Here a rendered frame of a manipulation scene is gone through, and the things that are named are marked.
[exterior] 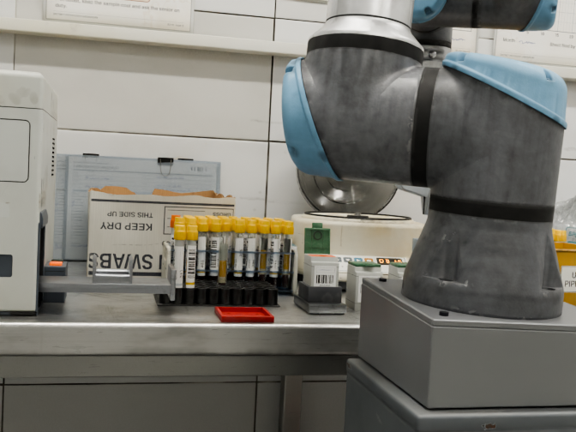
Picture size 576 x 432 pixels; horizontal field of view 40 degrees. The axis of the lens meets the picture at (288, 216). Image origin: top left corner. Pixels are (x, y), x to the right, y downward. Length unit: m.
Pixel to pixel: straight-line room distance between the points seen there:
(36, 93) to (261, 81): 0.76
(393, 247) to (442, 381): 0.70
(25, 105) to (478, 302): 0.59
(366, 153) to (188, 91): 0.96
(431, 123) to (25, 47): 1.09
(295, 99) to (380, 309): 0.22
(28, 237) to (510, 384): 0.60
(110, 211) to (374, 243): 0.45
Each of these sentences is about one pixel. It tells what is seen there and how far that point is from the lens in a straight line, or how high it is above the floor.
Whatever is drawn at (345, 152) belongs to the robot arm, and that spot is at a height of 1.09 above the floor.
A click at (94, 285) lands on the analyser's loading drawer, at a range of 1.02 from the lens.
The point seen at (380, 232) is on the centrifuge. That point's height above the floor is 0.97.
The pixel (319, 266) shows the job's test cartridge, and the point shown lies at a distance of 1.10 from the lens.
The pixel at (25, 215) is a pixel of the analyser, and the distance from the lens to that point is 1.01.
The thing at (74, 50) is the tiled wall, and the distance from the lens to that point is 1.66.
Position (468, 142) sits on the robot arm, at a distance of 0.72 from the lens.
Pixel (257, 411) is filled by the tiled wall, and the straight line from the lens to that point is 1.75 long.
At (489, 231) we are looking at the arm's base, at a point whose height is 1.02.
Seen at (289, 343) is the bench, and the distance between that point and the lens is 1.01.
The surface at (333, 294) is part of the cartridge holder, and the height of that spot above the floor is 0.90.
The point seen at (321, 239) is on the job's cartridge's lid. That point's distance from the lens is 1.15.
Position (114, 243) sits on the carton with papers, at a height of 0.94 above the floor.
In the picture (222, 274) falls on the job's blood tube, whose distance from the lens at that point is 1.15.
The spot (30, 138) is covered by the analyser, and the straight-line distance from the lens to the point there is 1.01.
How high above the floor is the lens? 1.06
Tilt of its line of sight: 3 degrees down
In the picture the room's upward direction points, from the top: 3 degrees clockwise
